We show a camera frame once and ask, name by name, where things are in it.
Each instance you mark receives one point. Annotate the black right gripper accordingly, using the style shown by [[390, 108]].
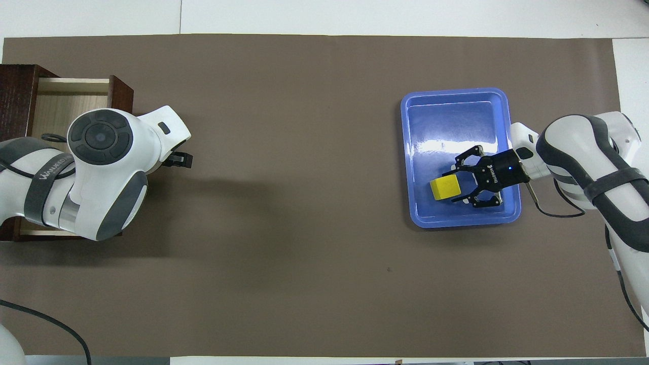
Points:
[[502, 170]]

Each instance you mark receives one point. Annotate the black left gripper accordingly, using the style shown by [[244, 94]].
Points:
[[181, 160]]

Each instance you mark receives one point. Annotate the yellow block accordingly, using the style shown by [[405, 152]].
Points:
[[445, 187]]

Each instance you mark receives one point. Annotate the dark wooden drawer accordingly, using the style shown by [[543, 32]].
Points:
[[66, 106]]

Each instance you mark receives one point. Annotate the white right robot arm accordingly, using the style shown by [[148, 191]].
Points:
[[583, 157]]

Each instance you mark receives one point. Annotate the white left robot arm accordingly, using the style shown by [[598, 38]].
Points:
[[101, 177]]

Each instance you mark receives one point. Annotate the dark wooden drawer cabinet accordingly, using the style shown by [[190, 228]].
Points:
[[15, 101]]

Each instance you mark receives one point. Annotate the blue plastic tray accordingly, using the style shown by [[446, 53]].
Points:
[[456, 126]]

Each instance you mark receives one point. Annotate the brown paper table mat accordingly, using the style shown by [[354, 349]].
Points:
[[304, 203]]

